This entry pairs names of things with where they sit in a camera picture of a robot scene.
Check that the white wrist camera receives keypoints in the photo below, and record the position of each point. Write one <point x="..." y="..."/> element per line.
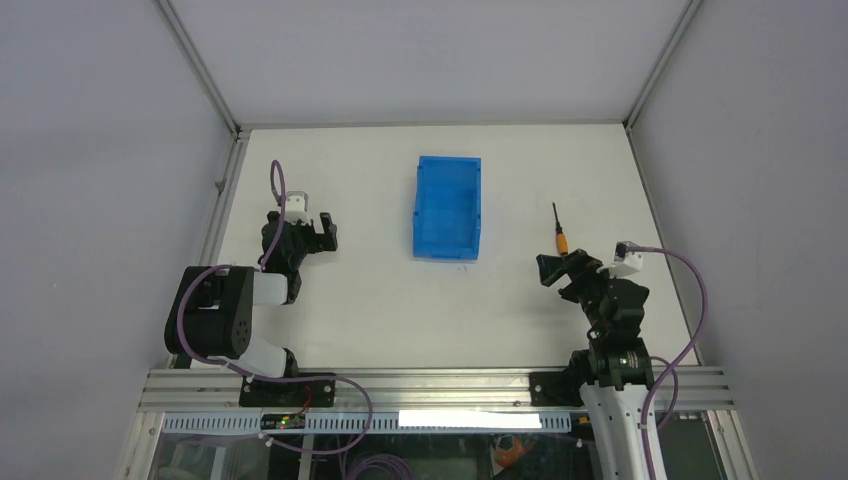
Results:
<point x="296" y="208"/>
<point x="627" y="260"/>

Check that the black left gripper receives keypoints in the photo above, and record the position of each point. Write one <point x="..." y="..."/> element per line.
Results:
<point x="318" y="242"/>

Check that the blue plastic bin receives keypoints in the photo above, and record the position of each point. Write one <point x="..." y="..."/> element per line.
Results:
<point x="447" y="212"/>

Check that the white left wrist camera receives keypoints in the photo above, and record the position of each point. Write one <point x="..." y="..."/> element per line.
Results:
<point x="296" y="208"/>

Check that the orange handled screwdriver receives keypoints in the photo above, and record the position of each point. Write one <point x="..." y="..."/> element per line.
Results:
<point x="560" y="238"/>

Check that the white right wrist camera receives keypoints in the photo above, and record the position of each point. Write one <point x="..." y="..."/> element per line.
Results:
<point x="627" y="260"/>

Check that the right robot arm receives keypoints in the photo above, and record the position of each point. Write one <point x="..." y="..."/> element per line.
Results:
<point x="613" y="378"/>

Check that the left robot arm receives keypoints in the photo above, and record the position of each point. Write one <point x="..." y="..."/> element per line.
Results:
<point x="211" y="319"/>

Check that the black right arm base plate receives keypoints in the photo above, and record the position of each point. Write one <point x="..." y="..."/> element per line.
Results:
<point x="556" y="388"/>

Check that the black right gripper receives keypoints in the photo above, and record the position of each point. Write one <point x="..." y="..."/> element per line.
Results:
<point x="553" y="267"/>

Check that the aluminium front frame rail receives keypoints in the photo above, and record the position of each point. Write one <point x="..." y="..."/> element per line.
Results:
<point x="385" y="389"/>

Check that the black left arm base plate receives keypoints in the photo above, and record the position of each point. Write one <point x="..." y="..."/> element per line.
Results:
<point x="262" y="394"/>

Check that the grey slotted cable duct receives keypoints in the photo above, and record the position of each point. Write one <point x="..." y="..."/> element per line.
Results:
<point x="401" y="422"/>

